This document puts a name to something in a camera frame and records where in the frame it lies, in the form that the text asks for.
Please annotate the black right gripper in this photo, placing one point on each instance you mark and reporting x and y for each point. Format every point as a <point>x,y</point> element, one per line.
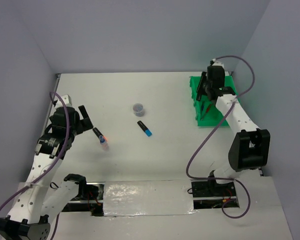
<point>200,90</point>

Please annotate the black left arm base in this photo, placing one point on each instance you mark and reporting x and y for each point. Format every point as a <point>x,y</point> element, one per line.
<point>91,203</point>

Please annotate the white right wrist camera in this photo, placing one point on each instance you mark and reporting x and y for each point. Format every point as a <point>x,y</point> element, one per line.
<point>216,62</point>

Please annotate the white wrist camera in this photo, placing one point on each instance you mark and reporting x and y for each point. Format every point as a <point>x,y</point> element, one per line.
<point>216,62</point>
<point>65,98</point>

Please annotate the small clear glue bottle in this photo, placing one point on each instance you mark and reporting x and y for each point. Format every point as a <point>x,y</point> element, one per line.
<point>104,145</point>

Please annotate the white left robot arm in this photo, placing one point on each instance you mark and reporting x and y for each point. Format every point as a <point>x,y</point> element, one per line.
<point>31,216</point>

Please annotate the left aluminium table rail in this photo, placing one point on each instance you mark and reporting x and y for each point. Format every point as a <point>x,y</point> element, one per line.
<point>40,112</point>

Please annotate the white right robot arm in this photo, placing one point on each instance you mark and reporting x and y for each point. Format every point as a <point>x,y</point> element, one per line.
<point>250,146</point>

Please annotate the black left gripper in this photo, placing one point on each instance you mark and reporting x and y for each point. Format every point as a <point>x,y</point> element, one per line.
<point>84,124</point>

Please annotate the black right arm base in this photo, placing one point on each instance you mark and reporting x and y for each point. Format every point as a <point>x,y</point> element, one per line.
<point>211,195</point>

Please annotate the red ballpoint pen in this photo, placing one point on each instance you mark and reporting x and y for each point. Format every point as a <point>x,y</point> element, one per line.
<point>205,112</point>

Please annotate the blue ballpoint pen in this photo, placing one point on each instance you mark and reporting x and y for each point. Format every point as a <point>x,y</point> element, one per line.
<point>202,108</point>

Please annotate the green compartment organizer tray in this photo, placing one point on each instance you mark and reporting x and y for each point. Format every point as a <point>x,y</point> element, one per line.
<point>213,117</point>

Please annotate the orange cap black highlighter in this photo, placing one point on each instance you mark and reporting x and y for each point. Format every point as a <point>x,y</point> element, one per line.
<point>98,133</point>

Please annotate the silver tape sheet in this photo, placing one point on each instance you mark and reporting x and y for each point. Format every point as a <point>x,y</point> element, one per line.
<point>147,198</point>

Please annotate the blue cap black highlighter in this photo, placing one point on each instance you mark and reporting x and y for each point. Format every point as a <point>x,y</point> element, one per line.
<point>144,128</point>

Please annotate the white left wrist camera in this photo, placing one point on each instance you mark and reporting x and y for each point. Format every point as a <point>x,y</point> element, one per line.
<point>65,98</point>

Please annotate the clear jar of pins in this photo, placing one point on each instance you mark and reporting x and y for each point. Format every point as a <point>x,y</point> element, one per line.
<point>138,110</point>

